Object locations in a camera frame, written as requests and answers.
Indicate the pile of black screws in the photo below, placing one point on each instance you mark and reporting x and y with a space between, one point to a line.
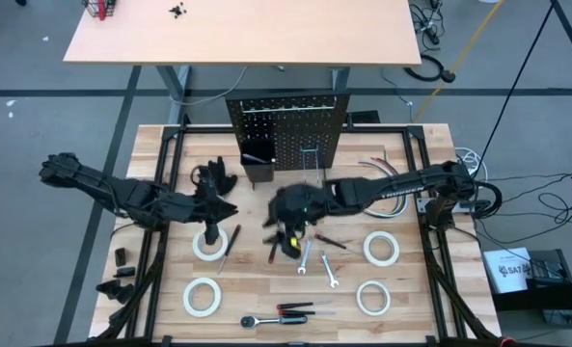
177 9

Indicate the black aluminium frame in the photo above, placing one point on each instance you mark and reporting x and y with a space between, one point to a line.
203 129

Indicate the black work glove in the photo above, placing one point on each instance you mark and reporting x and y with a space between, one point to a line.
226 180

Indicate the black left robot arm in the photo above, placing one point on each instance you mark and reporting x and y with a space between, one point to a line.
121 193

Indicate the black red-capped screwdriver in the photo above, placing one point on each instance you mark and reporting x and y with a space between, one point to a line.
272 254
295 312
232 241
292 305
326 239

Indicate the white printed booklet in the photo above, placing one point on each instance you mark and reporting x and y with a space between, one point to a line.
505 272

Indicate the chrome combination wrench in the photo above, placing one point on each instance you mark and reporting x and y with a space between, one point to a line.
307 254
328 268

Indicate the white masking tape roll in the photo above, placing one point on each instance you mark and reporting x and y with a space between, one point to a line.
373 312
202 313
210 258
381 264

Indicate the black pegboard bin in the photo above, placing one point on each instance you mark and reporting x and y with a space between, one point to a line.
258 173

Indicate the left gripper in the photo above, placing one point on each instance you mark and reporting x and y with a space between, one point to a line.
199 207

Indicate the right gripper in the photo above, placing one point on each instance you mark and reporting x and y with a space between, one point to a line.
297 205

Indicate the large black plastic part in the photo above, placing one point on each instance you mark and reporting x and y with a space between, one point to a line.
117 291

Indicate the red stop button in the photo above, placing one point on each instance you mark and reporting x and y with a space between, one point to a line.
507 342

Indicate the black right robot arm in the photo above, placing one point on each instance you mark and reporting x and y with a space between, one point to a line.
387 190

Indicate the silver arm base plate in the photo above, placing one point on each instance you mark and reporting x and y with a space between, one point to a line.
420 202

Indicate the chrome wrench rack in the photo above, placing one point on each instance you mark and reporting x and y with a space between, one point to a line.
290 109

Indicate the black cart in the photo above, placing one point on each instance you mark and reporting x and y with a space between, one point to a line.
541 299

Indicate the small black plastic part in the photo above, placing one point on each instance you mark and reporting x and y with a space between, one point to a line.
120 257
126 272

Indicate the black metal pegboard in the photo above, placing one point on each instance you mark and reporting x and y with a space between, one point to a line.
295 135

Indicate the red tool in basket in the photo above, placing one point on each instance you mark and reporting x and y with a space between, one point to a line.
102 9

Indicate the beige desk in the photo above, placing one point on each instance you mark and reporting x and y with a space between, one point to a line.
242 34

